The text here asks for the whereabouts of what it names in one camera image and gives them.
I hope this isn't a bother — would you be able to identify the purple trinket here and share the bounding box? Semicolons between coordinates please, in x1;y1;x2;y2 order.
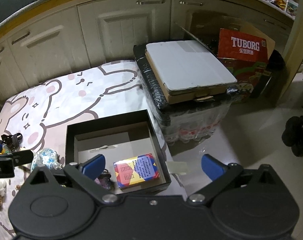
94;169;114;191

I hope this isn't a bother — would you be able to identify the blue floral white pouch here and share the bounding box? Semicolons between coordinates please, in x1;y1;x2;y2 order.
30;148;61;172

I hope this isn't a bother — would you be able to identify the colourful card box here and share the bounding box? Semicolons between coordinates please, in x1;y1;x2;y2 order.
113;153;160;189

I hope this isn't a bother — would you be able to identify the black storage box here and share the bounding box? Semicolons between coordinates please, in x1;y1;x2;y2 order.
65;110;171;194

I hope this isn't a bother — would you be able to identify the yellow grey headlamp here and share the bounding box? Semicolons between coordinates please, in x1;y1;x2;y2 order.
0;133;23;151

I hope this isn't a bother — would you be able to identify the pink bear cartoon mat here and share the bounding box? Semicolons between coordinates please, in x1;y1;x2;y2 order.
0;60;185;240

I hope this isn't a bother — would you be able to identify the black wrapped crate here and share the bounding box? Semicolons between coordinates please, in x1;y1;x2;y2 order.
133;44;239;145

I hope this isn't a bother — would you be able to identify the flat brown cardboard box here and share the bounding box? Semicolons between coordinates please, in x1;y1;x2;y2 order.
145;51;228;105

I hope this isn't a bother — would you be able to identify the black bag on floor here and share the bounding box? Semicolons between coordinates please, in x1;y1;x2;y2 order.
282;115;303;157

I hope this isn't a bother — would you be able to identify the grey tablet case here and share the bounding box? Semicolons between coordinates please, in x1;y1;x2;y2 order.
146;40;237;94

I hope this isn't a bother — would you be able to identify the red Tuborg beer carton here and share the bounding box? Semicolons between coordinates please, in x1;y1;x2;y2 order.
217;29;268;102

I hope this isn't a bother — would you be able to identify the cream cabinet row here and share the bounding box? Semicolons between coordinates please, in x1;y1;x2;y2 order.
0;0;294;109

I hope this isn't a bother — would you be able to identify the brown cardboard sheet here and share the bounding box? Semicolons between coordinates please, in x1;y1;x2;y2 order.
174;11;275;57

